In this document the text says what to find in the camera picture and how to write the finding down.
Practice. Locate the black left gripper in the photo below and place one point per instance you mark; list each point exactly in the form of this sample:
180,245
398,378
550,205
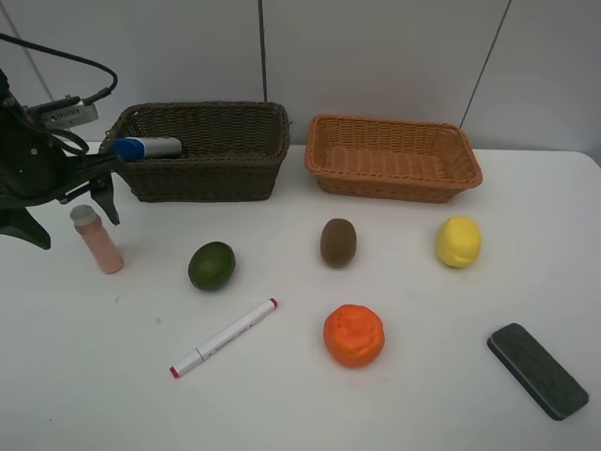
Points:
40,165

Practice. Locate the small pink bottle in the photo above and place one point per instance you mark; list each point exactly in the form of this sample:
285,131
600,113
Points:
90,227

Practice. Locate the white bottle blue cap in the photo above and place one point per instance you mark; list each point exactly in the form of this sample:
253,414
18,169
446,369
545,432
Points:
132,149

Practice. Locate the green lime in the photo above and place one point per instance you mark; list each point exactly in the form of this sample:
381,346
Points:
212,266

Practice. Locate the white marker pink caps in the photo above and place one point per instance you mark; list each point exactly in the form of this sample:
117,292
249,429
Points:
205,351

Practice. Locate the brown kiwi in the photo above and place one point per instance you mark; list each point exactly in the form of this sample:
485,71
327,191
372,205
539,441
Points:
338,242

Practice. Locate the orange mandarin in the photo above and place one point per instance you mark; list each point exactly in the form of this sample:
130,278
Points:
353,335

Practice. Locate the yellow lemon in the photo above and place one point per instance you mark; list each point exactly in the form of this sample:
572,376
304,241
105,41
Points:
459,241

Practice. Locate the dark felt whiteboard eraser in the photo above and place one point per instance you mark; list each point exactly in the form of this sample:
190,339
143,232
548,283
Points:
548,383

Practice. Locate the dark brown wicker basket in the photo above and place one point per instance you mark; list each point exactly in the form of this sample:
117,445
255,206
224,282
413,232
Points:
231,150

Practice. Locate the light brown wicker basket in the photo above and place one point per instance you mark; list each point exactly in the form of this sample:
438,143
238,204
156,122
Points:
418,161

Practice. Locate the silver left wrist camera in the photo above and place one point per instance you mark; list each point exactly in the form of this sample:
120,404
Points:
64,114

